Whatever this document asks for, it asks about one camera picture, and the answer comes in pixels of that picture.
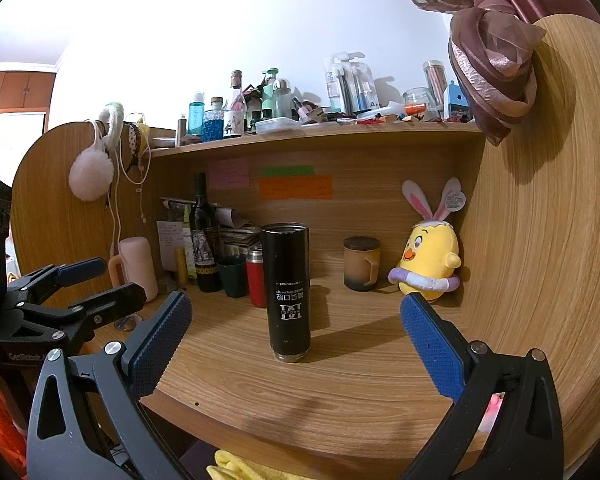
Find pink object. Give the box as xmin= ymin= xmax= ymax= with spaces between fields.
xmin=479 ymin=394 xmax=505 ymax=432

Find toothbrush blister pack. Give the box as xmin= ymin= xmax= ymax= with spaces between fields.
xmin=323 ymin=52 xmax=381 ymax=114

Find wooden wall cabinet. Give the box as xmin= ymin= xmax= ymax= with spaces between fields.
xmin=0 ymin=70 xmax=57 ymax=114

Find corked glass bottle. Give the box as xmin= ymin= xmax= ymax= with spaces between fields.
xmin=228 ymin=69 xmax=246 ymax=117

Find green pump bottle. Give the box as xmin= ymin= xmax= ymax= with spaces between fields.
xmin=261 ymin=67 xmax=280 ymax=122

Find pink sticky note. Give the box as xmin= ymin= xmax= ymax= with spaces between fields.
xmin=208 ymin=158 xmax=250 ymax=190

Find brown ceramic mug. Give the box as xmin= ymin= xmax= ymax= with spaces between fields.
xmin=343 ymin=235 xmax=382 ymax=292

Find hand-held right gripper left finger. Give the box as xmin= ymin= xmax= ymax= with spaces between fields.
xmin=27 ymin=291 xmax=196 ymax=480

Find stack of newspapers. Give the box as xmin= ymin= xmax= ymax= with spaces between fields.
xmin=159 ymin=197 xmax=262 ymax=262

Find teal liquid bottle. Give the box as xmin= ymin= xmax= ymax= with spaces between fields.
xmin=188 ymin=92 xmax=206 ymax=137

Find white handwritten note sheet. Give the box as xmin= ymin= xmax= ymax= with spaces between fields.
xmin=155 ymin=219 xmax=194 ymax=274

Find mauve tied curtain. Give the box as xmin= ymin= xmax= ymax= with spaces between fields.
xmin=367 ymin=0 xmax=600 ymax=148

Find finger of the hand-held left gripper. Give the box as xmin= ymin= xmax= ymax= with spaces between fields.
xmin=17 ymin=282 xmax=147 ymax=357
xmin=7 ymin=257 xmax=109 ymax=307

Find yellow cloth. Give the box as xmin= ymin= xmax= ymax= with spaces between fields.
xmin=206 ymin=449 xmax=303 ymax=480

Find blue liquid bottle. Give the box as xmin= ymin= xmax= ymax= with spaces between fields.
xmin=202 ymin=97 xmax=226 ymax=144

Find black tumbler cup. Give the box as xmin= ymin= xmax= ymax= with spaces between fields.
xmin=259 ymin=222 xmax=312 ymax=364

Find green sticky note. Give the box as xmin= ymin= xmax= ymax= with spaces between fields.
xmin=261 ymin=164 xmax=314 ymax=177

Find clear tube of sticks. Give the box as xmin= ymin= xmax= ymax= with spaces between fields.
xmin=422 ymin=60 xmax=451 ymax=111

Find blue house-shaped box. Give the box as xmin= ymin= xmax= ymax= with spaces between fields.
xmin=443 ymin=82 xmax=476 ymax=121

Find white fluffy earmuffs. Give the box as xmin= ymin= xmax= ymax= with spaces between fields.
xmin=68 ymin=102 xmax=126 ymax=202

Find pink handled mug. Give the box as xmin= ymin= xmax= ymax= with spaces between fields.
xmin=108 ymin=236 xmax=160 ymax=304

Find dark wine bottle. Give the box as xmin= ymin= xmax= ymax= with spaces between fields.
xmin=188 ymin=172 xmax=224 ymax=294

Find red thermos bottle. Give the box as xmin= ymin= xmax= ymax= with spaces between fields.
xmin=245 ymin=245 xmax=269 ymax=309

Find clear glass bottle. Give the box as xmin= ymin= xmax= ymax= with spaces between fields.
xmin=272 ymin=78 xmax=292 ymax=119

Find dark green cup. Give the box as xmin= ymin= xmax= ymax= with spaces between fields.
xmin=217 ymin=255 xmax=249 ymax=299

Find clear plastic box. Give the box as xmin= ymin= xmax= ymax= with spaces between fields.
xmin=254 ymin=116 xmax=301 ymax=135

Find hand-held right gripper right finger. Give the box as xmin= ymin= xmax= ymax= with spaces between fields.
xmin=399 ymin=292 xmax=567 ymax=480

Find yellow chick plush toy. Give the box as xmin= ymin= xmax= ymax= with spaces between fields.
xmin=387 ymin=177 xmax=468 ymax=304

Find patterned headband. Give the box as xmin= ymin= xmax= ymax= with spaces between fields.
xmin=124 ymin=121 xmax=150 ymax=167

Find orange sticky note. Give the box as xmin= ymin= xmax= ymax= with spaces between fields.
xmin=258 ymin=174 xmax=334 ymax=200

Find wooden desk shelf unit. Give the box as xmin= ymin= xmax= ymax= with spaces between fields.
xmin=10 ymin=15 xmax=600 ymax=480

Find orange cloth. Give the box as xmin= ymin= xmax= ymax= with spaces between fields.
xmin=0 ymin=364 xmax=31 ymax=480

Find glass jar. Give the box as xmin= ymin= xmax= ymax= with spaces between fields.
xmin=402 ymin=87 xmax=439 ymax=121

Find white printed mug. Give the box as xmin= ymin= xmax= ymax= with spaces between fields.
xmin=223 ymin=109 xmax=245 ymax=139

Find white charging cable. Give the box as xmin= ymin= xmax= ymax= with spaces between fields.
xmin=107 ymin=112 xmax=152 ymax=261

